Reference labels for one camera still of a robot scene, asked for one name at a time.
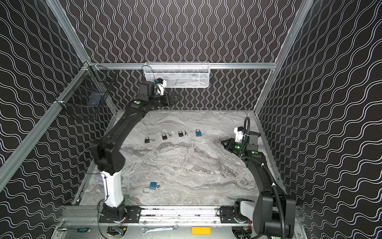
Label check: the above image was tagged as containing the blue padlock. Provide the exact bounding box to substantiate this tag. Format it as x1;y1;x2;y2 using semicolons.
142;182;161;194
195;129;202;137

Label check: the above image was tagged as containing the silver grey padlock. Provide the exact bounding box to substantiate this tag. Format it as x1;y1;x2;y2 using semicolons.
178;130;188;137

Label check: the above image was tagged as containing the dark padlock with keyring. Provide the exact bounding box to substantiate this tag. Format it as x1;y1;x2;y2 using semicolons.
162;133;173;140

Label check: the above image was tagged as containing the black padlock with key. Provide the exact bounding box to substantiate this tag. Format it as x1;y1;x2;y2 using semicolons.
144;136;156;144

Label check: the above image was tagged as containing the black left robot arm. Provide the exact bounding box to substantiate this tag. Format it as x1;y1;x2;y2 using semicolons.
91;78;175;222

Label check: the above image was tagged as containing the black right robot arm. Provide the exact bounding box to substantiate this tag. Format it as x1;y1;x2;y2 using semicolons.
221;131;296;239

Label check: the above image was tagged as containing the yellow label plate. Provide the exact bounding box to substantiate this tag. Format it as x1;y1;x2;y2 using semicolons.
192;227;211;236

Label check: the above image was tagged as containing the silver open-end wrench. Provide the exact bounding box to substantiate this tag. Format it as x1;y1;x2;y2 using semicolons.
141;225;179;235

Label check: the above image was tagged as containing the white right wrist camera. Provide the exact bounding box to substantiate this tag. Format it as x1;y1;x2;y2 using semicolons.
234;126;245;143

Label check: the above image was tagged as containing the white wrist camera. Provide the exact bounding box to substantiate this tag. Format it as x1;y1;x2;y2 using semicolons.
234;126;245;143
154;78;167;96

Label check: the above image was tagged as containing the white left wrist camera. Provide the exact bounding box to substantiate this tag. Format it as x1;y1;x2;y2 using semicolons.
154;78;167;96

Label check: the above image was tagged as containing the white wire mesh basket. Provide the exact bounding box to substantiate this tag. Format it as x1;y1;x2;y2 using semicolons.
143;62;211;88

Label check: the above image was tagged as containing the black wire mesh basket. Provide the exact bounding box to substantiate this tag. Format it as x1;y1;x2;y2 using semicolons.
56;62;117;120

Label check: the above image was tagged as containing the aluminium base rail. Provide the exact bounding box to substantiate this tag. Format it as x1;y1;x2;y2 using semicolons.
59;205;302;225

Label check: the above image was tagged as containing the green handled screwdriver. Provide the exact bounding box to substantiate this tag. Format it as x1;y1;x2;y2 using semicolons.
58;227;91;233

